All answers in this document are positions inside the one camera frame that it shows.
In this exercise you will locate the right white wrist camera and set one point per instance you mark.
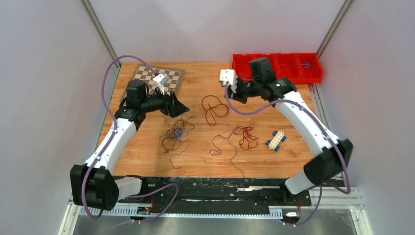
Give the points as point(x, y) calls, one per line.
point(228, 77)

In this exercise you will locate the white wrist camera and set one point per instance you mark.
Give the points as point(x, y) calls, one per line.
point(160, 80)
point(228, 77)

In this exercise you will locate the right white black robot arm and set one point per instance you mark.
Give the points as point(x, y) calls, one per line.
point(331, 155)

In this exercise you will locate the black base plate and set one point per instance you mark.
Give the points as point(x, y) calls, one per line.
point(236, 196)

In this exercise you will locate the red bin far right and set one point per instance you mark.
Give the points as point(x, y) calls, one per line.
point(311, 69)

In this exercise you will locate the red bin far left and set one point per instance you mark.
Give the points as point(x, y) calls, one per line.
point(240, 63)

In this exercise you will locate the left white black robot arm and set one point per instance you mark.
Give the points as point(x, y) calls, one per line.
point(92, 183)

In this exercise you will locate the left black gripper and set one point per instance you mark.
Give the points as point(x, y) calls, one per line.
point(171, 106)

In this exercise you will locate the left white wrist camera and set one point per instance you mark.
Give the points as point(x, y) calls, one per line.
point(160, 80)

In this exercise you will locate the red bin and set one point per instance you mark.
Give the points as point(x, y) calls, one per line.
point(288, 66)
point(240, 63)
point(311, 69)
point(274, 61)

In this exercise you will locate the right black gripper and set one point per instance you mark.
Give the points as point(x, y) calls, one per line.
point(235, 96)

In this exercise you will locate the white blue toy block car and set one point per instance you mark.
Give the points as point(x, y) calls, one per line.
point(278, 136)

